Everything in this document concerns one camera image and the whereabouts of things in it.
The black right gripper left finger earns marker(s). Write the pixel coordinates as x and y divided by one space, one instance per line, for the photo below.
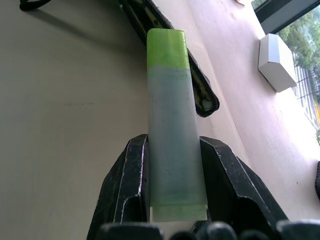
120 185

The black window frame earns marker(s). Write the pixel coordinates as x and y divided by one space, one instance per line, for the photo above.
282 15

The grid pouch with black zipper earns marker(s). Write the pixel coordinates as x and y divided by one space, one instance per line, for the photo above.
200 82

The green highlighter pen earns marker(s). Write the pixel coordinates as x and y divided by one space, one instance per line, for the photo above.
172 130

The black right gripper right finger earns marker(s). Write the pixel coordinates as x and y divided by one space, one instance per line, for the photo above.
235 180

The white box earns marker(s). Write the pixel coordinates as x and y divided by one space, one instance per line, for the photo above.
276 62

